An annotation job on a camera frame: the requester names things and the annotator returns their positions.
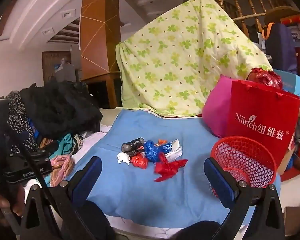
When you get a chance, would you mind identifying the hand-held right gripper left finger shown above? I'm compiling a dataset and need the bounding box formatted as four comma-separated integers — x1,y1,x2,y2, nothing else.
20,156,103,240

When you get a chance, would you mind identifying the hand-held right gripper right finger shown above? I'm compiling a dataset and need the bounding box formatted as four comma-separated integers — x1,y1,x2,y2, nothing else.
204,157,286,240

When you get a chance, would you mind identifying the knotted blue face mask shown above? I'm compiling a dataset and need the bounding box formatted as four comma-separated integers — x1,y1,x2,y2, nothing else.
116,152,130,166

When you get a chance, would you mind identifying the red mesh plastic basket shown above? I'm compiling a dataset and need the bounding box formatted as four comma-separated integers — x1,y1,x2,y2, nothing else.
210,136,278,198

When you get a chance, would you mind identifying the small red plastic bag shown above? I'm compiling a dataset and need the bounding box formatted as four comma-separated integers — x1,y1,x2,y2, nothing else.
130,152,148,168

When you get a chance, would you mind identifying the white medicine box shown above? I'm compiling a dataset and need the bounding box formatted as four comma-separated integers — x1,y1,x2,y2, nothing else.
165,147,183,162

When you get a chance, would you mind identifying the blue and white carton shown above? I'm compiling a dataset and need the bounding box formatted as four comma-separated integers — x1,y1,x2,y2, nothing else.
161,139,181,154

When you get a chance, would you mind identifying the blue plastic bag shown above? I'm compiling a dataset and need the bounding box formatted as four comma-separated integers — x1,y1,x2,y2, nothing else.
143,140,163,163

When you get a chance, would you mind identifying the pink striped cloth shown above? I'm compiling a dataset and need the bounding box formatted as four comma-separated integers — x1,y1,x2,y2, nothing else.
50,154,75,187

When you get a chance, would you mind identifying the floral patterned scarf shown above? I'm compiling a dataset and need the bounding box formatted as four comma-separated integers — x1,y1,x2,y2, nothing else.
74,134,84,154

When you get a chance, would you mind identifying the white bed sheet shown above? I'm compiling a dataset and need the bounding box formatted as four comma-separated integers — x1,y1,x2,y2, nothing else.
22,124,283,240

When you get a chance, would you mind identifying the teal cloth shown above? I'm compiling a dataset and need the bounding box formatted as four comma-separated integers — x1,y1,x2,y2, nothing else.
60,133,78,155

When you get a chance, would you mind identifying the person's left leg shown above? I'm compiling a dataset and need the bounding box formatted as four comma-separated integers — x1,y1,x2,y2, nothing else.
86,200,117,240

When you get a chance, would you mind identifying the person's leg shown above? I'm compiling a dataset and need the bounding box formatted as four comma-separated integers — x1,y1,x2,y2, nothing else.
86,200,117,240
181,220,223,240

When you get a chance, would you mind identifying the light blue towel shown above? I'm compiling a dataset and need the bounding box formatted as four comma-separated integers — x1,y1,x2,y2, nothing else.
86,109,282,227

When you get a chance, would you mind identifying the person's right leg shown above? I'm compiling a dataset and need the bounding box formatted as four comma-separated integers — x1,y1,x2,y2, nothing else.
181,220,223,240

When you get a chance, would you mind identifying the black polka dot cloth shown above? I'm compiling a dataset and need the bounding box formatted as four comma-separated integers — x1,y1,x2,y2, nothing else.
6,92,40,153

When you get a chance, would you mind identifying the pink pillow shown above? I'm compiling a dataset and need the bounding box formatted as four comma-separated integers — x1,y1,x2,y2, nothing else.
202,75,234,138

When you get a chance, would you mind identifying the black fluffy garment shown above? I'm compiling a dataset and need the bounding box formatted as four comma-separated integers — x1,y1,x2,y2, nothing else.
20,80,103,140

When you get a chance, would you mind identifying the red paper gift bag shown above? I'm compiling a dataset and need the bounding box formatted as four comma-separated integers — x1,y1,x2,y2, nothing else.
226,79,300,173

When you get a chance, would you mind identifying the brown wicker panel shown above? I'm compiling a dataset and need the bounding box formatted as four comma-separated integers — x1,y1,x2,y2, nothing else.
42,51,72,85

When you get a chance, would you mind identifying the large crumpled red plastic bag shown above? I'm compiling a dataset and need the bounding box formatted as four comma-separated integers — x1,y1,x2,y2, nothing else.
247,67,283,89

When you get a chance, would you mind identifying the light blue shoe box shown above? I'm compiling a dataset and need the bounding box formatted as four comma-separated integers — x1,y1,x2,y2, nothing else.
274,69,300,99

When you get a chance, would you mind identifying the green clover print quilt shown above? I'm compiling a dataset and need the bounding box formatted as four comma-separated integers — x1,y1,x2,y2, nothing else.
115,0,274,118

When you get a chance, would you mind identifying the wooden chair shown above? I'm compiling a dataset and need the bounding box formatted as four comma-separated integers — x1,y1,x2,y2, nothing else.
79,0,122,108

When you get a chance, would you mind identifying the wooden stair railing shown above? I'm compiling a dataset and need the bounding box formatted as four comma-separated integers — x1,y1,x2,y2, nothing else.
210,0,300,33

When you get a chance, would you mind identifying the navy bag with orange handles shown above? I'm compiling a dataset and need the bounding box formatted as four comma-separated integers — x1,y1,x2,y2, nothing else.
261,22,298,75

